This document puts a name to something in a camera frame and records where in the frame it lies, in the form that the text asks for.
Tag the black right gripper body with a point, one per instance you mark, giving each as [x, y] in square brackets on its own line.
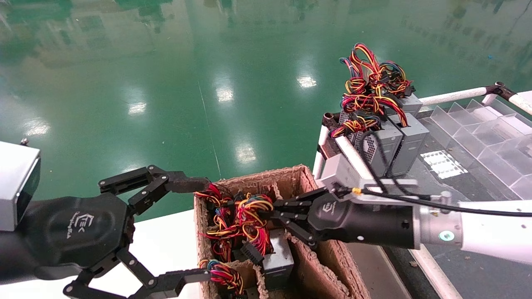
[361, 220]

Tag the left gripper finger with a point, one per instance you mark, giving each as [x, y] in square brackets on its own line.
[166, 282]
[156, 182]

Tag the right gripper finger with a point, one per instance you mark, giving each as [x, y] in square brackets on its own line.
[299, 203]
[297, 226]

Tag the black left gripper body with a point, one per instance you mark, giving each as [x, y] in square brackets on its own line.
[70, 232]

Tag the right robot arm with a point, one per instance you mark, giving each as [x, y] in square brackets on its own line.
[490, 232]

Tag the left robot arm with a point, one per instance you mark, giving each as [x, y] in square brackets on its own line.
[6, 257]

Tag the brown cardboard box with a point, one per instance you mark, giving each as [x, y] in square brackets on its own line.
[291, 178]

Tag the cardboard divider insert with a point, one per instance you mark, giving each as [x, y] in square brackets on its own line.
[328, 265]

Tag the black pipe joint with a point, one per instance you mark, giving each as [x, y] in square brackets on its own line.
[501, 89]
[330, 120]

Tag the clear plastic divider tray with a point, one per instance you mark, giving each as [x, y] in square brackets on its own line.
[478, 133]

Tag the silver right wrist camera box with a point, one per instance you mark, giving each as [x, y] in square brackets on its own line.
[343, 172]

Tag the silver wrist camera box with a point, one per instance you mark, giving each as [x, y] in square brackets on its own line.
[14, 182]
[343, 172]

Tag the white cart pipe post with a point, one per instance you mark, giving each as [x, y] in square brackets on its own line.
[322, 143]

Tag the white cart pipe rail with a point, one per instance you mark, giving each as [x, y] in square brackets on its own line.
[453, 96]
[521, 103]
[347, 146]

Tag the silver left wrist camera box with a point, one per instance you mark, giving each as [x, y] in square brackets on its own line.
[14, 182]

